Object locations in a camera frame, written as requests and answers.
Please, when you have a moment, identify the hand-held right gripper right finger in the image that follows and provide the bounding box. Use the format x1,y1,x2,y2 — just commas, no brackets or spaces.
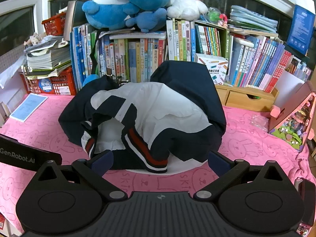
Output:
194,150,292,201

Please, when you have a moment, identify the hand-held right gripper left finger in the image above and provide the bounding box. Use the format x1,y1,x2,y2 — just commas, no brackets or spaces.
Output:
31,150,128,201

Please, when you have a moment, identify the navy and white zip jacket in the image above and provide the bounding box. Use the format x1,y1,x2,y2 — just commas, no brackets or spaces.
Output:
58,60,227,176

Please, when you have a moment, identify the pink rabbit-print blanket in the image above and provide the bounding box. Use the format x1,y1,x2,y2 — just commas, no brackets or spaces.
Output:
0,94,316,237

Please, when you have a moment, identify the blue paper sheet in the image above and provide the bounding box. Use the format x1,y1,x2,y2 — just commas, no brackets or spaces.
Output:
9,93,48,122

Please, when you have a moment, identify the clear plastic bag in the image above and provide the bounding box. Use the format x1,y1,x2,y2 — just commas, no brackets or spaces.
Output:
249,115,269,132

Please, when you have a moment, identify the wooden drawer organiser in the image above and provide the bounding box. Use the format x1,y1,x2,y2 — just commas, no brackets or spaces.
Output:
215,81,279,113

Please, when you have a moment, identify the large red plastic crate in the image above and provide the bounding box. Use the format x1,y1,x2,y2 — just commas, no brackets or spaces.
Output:
23,67,77,95

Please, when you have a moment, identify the round blue plush cushion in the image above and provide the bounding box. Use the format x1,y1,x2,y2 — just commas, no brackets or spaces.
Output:
82,74,99,87

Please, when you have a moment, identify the pink miniature dollhouse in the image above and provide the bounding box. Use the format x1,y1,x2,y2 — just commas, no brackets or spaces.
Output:
268,80,316,153

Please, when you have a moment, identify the white pencil-print box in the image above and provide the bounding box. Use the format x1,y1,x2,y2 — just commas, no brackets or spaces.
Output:
194,53,229,84

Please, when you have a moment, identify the stack of papers and booklets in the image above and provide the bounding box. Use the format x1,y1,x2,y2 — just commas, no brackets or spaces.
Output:
24,33,72,77

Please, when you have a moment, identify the white board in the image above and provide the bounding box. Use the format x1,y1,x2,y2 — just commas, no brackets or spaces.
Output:
274,69,305,109

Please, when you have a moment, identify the row of pastel-spine books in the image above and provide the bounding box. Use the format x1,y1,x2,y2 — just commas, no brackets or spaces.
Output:
228,35,293,93

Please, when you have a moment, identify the row of tall children's books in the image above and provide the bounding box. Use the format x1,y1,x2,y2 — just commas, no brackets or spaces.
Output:
70,23,168,92

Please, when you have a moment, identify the small beige plush toy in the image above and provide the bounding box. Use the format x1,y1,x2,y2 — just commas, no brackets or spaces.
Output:
25,32,47,46

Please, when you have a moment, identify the row of thin colourful books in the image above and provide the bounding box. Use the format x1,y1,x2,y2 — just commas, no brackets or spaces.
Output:
166,18,234,62

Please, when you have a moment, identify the small red plastic basket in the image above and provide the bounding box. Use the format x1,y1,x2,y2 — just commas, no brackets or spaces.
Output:
41,12,67,36

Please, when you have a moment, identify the tan hardcover book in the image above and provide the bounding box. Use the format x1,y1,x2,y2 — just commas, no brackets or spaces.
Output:
64,0,86,41

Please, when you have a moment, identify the stack of flat teal booklets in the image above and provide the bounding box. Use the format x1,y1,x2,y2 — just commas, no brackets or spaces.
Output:
227,5,279,39

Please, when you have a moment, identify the green plastic toy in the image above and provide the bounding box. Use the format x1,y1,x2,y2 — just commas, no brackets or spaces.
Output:
205,7,228,27

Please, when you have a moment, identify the pink and white plush toy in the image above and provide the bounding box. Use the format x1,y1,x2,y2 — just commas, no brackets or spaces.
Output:
166,0,211,21

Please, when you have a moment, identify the blue cardboard box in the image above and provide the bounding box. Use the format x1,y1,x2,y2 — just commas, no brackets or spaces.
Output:
286,0,316,56

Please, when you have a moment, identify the black strap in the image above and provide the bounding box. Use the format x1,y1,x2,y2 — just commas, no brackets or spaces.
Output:
89,30,109,77

